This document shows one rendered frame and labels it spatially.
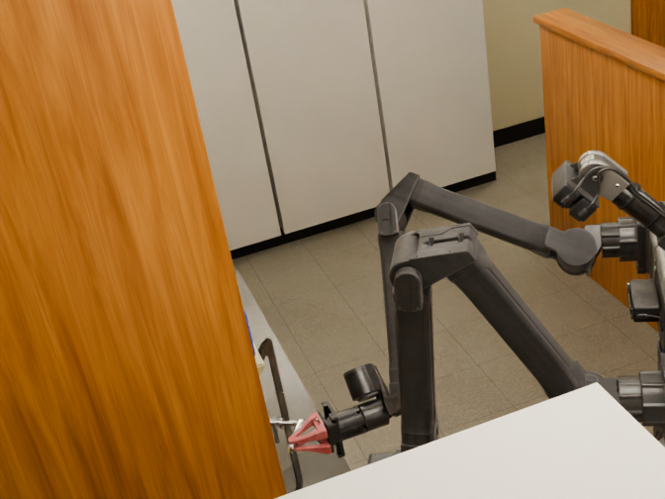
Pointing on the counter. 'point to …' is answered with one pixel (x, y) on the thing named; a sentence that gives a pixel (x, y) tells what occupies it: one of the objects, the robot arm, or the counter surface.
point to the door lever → (293, 431)
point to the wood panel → (117, 270)
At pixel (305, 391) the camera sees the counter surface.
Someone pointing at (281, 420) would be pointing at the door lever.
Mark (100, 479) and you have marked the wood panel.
